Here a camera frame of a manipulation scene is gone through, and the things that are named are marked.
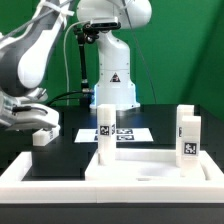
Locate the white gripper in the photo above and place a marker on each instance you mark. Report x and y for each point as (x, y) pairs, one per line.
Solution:
(17, 116)

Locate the white desk top panel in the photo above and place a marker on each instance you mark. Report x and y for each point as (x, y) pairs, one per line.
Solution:
(130, 164)

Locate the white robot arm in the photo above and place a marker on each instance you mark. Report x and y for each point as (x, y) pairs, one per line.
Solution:
(24, 58)

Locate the white marker tag sheet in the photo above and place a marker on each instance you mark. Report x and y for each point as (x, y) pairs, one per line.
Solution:
(122, 135)

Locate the white U-shaped frame fixture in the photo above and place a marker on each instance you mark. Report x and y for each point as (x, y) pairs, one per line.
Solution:
(14, 189)

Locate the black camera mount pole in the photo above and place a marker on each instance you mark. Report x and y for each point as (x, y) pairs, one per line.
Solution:
(84, 79)

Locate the black camera on mount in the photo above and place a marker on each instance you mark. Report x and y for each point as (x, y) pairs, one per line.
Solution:
(89, 32)

